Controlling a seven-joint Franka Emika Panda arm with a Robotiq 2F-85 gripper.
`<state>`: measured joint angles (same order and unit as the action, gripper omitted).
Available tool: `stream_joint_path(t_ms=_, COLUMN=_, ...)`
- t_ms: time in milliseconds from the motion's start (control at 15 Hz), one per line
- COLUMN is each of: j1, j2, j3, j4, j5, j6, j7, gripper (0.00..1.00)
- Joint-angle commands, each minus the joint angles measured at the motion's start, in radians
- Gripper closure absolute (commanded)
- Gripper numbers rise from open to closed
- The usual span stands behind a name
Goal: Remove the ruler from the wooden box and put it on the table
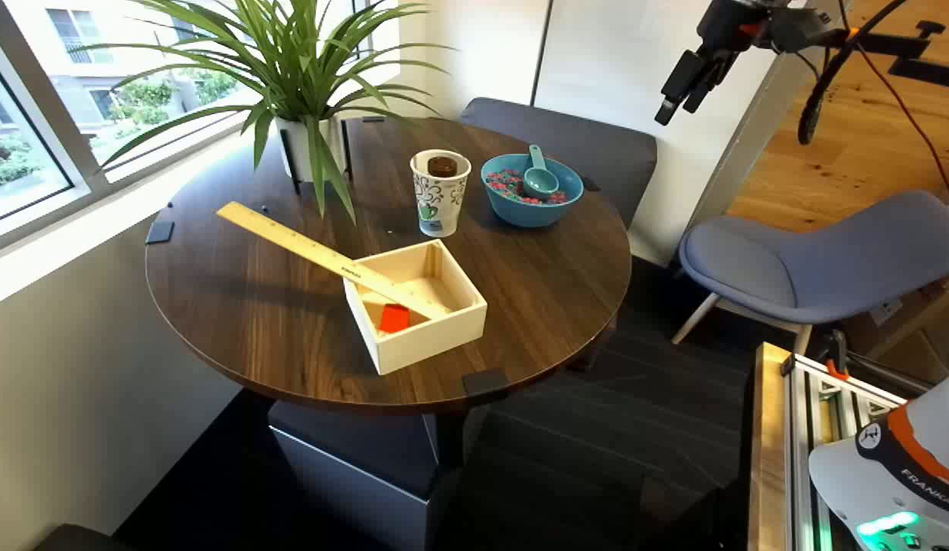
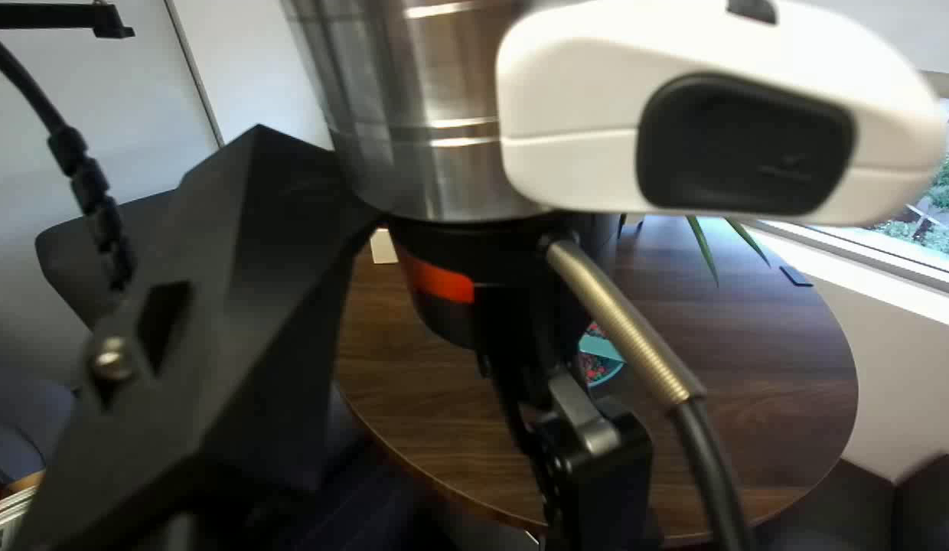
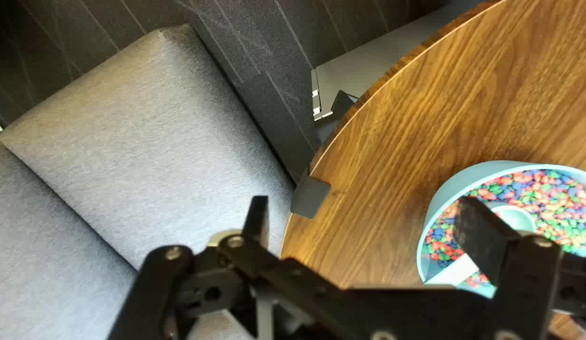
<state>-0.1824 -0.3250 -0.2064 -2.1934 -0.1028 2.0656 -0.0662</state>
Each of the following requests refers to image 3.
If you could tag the small dark grey block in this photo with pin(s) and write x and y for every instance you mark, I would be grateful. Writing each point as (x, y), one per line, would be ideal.
(309, 197)

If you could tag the teal bowl of colored beads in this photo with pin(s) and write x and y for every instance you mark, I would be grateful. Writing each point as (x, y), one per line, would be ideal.
(532, 197)

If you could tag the grey storage box under table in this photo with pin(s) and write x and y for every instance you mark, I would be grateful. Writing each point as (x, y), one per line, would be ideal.
(357, 70)

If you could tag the grey upholstered bench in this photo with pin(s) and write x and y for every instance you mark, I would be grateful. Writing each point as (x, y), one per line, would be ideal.
(147, 149)

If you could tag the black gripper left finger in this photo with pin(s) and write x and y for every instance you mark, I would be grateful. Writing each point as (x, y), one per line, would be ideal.
(256, 225)

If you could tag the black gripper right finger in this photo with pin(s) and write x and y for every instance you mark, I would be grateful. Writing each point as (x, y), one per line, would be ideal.
(485, 236)

